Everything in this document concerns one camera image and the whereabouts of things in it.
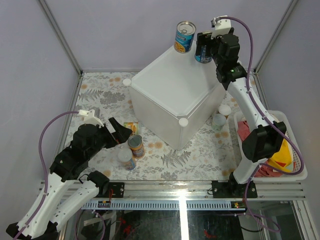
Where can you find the yellow cloth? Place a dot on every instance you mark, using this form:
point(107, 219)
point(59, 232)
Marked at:
point(283, 159)

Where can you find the white plastic basket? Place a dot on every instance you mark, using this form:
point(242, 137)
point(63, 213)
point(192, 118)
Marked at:
point(238, 116)

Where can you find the clear lid green jar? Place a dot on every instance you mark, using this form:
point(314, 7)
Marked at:
point(218, 122)

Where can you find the white lid yellow jar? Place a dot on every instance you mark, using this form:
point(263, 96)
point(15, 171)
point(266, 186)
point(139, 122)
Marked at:
point(224, 110)

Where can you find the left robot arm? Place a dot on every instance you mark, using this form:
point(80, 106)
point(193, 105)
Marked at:
point(49, 213)

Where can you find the blue soup can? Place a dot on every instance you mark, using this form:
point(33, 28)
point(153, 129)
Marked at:
point(205, 58)
point(184, 36)

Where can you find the aluminium front rail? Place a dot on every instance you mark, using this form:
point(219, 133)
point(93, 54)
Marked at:
point(204, 190)

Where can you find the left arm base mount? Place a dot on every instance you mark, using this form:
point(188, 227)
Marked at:
point(111, 190)

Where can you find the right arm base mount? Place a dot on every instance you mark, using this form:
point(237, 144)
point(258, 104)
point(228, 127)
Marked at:
point(231, 189)

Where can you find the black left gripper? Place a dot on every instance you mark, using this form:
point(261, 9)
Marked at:
point(120, 136)

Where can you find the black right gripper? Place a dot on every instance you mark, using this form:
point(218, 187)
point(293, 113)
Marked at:
point(201, 38)

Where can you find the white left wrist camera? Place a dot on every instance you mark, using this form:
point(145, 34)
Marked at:
point(90, 118)

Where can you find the white lid orange can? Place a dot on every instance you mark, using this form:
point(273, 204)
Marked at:
point(126, 159)

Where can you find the pink cloth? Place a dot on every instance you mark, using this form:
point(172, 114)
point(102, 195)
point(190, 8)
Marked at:
point(243, 130)

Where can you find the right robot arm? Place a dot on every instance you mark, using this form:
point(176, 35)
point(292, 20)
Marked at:
point(266, 134)

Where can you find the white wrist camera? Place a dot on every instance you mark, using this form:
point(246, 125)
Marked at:
point(221, 25)
point(90, 118)

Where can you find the white cube counter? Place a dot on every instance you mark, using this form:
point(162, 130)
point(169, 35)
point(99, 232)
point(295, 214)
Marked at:
point(175, 95)

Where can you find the white slotted cable duct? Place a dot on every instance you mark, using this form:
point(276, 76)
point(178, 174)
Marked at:
point(191, 205)

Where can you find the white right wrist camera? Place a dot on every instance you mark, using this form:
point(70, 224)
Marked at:
point(221, 25)

